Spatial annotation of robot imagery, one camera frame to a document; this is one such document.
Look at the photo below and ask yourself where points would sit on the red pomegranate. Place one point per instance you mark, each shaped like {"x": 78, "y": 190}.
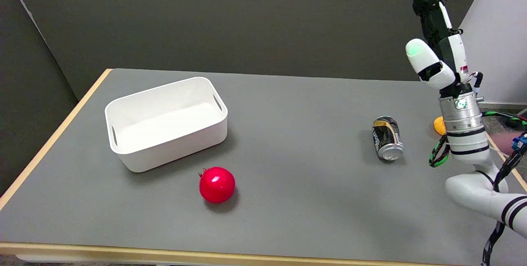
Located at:
{"x": 217, "y": 184}

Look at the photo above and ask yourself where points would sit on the orange fruit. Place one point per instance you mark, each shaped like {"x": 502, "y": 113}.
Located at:
{"x": 439, "y": 125}

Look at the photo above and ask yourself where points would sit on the black chair base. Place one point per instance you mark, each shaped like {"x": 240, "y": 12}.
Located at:
{"x": 518, "y": 121}

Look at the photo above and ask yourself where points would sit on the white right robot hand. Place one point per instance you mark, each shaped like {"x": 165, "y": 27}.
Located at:
{"x": 437, "y": 47}

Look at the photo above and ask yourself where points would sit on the black drink can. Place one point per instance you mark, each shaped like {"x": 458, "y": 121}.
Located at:
{"x": 387, "y": 138}

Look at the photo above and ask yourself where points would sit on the white plastic bin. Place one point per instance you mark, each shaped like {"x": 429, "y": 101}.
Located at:
{"x": 166, "y": 124}

